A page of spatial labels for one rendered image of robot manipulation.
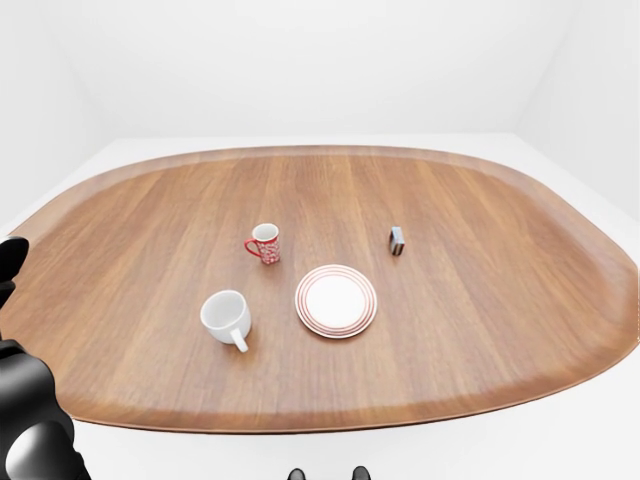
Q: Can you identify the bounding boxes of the red white patterned mug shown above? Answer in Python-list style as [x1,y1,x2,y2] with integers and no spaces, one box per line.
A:
[243,222,281,266]

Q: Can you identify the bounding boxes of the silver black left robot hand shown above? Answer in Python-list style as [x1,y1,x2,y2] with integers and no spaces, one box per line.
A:
[0,236,31,307]

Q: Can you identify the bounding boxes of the white plate with red rings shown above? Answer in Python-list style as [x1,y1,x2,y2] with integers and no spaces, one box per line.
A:
[294,264,379,340]

